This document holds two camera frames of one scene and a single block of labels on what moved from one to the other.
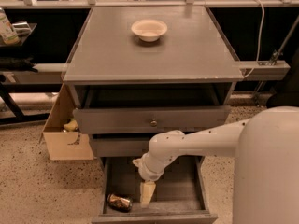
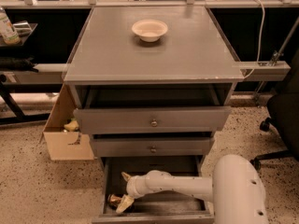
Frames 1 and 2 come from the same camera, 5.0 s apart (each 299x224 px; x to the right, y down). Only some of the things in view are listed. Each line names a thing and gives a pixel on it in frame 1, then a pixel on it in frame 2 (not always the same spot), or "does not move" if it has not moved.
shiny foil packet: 21,29 does not move
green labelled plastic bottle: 7,32 does not move
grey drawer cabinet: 125,91 does not move
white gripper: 146,173 to 135,187
